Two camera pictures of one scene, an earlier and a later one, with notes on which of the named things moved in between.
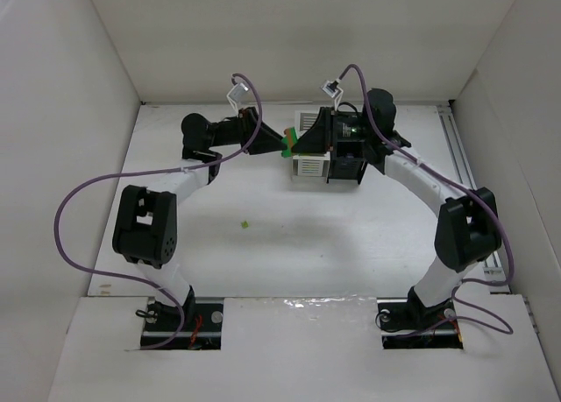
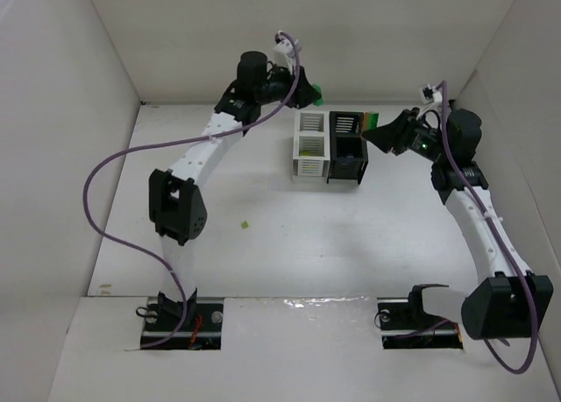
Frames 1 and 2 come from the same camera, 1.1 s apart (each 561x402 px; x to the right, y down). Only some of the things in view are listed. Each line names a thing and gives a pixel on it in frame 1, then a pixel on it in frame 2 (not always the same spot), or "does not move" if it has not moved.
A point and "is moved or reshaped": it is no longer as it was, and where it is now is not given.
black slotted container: (349, 160) does not move
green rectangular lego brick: (291, 138) is moved or reshaped
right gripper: (327, 133) → (404, 133)
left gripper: (251, 130) → (301, 88)
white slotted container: (309, 167) does not move
